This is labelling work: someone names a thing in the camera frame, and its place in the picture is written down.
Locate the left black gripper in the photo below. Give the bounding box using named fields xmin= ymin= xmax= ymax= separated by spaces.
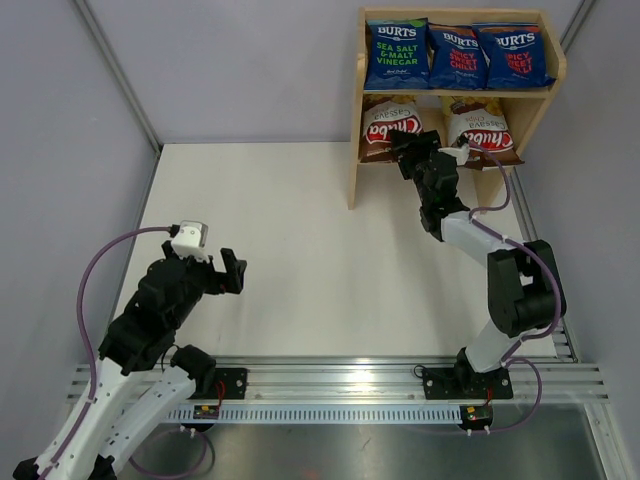
xmin=164 ymin=240 xmax=246 ymax=330

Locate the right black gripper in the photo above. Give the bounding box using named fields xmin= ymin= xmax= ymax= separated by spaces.
xmin=389 ymin=129 xmax=443 ymax=206

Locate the large Chuba cassava chips bag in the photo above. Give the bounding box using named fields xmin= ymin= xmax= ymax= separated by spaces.
xmin=441 ymin=96 xmax=523 ymax=171

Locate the blue Burts sea salt bag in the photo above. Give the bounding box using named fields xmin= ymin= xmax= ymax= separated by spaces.
xmin=364 ymin=18 xmax=430 ymax=91

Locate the blue Burts chilli bag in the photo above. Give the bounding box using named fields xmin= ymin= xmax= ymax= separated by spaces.
xmin=472 ymin=22 xmax=555 ymax=90
xmin=428 ymin=23 xmax=488 ymax=90

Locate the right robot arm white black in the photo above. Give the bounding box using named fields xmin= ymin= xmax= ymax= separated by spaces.
xmin=390 ymin=130 xmax=566 ymax=402

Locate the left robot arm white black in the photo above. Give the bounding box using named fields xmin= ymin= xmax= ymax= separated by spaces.
xmin=12 ymin=242 xmax=247 ymax=479

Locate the wooden two-tier shelf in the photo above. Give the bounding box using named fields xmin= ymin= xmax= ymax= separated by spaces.
xmin=347 ymin=5 xmax=568 ymax=211

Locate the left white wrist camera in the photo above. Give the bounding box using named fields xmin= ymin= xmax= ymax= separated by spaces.
xmin=170 ymin=220 xmax=209 ymax=263

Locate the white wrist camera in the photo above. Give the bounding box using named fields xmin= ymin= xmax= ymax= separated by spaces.
xmin=438 ymin=143 xmax=471 ymax=167
xmin=170 ymin=220 xmax=209 ymax=263

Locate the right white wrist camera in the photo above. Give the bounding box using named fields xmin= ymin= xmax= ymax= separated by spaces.
xmin=438 ymin=143 xmax=471 ymax=167

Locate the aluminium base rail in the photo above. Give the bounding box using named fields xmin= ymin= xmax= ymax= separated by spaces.
xmin=163 ymin=357 xmax=609 ymax=425

